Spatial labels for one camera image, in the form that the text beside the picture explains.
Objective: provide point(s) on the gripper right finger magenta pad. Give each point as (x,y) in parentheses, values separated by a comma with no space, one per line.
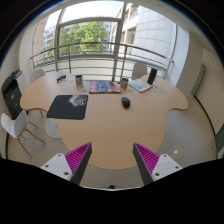
(153,166)

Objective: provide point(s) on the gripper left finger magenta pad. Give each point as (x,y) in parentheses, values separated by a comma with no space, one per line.
(70,166)

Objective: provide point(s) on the black mouse pad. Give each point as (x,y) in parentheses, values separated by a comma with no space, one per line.
(68,107)

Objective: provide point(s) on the black computer mouse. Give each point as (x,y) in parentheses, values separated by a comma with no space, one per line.
(125,102)

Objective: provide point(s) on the wooden table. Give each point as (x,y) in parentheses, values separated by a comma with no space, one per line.
(112,129)

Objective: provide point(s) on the white chair wooden legs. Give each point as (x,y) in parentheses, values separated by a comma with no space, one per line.
(16,128)

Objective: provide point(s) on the light blue book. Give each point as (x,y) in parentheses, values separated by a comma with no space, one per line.
(139,85)

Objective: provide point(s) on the colourful magazine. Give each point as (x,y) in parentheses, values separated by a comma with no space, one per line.
(104,87)

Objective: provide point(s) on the right dark mug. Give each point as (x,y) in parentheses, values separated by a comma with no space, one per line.
(124,83)

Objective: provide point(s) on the dark mug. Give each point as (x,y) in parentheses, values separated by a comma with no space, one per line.
(124,83)
(79,79)

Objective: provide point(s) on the left dark mug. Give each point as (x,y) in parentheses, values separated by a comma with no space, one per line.
(79,79)

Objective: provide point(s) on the small dark box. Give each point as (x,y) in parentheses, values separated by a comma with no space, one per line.
(60,78)

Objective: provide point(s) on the black cylindrical speaker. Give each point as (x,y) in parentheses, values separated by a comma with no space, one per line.
(152,76)

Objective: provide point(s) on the black printer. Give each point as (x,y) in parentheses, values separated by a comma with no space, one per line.
(12,94)

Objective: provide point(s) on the white chair far right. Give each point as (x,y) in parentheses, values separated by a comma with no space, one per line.
(139,69)

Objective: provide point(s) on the white chair far left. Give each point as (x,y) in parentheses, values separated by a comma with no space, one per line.
(36,75)

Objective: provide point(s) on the metal balcony railing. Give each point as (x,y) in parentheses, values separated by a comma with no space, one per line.
(99,60)

